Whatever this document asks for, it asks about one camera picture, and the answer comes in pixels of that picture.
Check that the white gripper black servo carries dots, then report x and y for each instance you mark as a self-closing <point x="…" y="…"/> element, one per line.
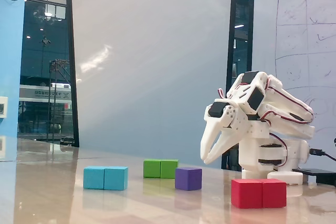
<point x="216" y="125"/>

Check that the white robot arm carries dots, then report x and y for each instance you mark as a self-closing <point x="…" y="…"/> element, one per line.
<point x="288" y="127"/>

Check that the purple cube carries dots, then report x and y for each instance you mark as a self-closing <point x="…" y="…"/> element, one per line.
<point x="188" y="179"/>

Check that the green block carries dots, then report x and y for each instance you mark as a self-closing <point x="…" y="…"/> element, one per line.
<point x="160" y="169"/>

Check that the red block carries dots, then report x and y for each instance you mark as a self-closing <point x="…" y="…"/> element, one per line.
<point x="258" y="193"/>

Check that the light blue block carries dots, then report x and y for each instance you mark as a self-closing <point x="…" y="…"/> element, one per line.
<point x="105" y="178"/>

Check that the flat black box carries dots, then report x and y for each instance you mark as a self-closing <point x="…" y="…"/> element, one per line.
<point x="317" y="173"/>

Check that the whiteboard with pen drawings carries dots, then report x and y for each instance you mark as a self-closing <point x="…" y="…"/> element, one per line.
<point x="302" y="37"/>

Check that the black window frame post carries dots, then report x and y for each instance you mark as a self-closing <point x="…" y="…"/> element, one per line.
<point x="236" y="24"/>

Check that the black door frame post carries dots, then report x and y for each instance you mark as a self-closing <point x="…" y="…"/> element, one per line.
<point x="72" y="64"/>

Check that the white wall socket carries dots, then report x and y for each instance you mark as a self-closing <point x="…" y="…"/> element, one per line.
<point x="3" y="107"/>

